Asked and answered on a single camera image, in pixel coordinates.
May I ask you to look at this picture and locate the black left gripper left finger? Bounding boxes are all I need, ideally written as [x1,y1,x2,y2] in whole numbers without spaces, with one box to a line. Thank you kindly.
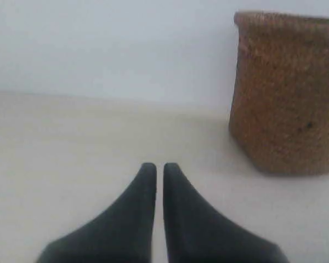
[37,163,157,262]

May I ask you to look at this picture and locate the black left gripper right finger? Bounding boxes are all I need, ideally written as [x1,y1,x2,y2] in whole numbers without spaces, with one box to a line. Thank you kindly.
[163,163,288,262]

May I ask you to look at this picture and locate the brown woven basket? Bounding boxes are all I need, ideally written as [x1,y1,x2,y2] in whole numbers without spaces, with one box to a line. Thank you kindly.
[229,11,329,175]

